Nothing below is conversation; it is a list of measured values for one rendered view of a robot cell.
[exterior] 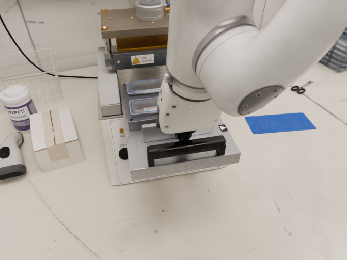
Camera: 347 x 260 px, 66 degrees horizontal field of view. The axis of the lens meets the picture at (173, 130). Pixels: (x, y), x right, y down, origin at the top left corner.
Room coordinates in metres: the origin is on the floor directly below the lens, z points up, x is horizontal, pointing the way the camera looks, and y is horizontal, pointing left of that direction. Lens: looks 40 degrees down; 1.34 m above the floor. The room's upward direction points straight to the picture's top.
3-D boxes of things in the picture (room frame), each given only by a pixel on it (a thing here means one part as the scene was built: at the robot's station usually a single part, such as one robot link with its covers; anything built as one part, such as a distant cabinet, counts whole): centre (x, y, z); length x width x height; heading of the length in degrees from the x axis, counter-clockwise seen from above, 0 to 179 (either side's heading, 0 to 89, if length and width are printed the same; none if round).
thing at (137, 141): (0.50, 0.00, 0.97); 0.30 x 0.22 x 0.08; 12
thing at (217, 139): (0.36, -0.02, 0.99); 0.15 x 0.02 x 0.04; 102
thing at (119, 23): (0.80, 0.05, 1.08); 0.31 x 0.24 x 0.13; 102
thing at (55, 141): (0.62, 0.36, 0.80); 0.19 x 0.13 x 0.09; 22
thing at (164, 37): (0.77, 0.06, 1.07); 0.22 x 0.17 x 0.10; 102
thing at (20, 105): (0.73, 0.51, 0.82); 0.09 x 0.09 x 0.15
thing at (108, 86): (0.67, 0.18, 0.96); 0.25 x 0.05 x 0.07; 12
